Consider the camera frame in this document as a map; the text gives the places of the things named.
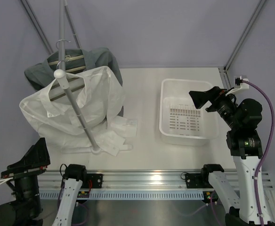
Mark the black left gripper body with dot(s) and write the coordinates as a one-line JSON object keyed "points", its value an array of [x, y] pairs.
{"points": [[26, 181]]}

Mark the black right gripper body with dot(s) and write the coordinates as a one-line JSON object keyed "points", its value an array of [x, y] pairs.
{"points": [[223, 105]]}

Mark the white shirt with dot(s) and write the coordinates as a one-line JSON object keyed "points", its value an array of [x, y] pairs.
{"points": [[100, 102]]}

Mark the grey clothes hanger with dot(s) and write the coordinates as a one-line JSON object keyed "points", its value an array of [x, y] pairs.
{"points": [[64, 81]]}

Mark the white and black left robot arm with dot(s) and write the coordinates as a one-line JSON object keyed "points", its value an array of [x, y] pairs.
{"points": [[26, 212]]}

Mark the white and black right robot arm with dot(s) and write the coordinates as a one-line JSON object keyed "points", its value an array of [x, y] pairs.
{"points": [[248, 207]]}

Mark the grey-green shirt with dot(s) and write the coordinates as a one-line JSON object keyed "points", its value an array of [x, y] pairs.
{"points": [[39, 77]]}

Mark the beige clothes hanger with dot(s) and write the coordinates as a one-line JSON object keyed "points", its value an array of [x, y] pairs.
{"points": [[75, 61]]}

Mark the white plastic basket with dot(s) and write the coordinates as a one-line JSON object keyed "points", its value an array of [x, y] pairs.
{"points": [[180, 123]]}

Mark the grey clothes rack stand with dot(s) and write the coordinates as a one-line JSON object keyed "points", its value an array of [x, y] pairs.
{"points": [[111, 148]]}

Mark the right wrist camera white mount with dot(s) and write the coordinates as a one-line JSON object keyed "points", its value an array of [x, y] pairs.
{"points": [[241, 84]]}

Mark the aluminium frame post right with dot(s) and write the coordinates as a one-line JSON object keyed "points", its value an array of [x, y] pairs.
{"points": [[249, 26]]}

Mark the aluminium frame post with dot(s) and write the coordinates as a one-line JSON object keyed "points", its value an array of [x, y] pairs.
{"points": [[249, 26], [36, 25]]}

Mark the white slotted cable duct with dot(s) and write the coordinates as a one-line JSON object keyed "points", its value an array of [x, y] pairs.
{"points": [[142, 195]]}

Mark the aluminium mounting rail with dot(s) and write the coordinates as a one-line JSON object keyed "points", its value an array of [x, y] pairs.
{"points": [[141, 180]]}

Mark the aluminium frame post left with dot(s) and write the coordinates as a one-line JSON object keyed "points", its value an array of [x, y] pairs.
{"points": [[36, 25]]}

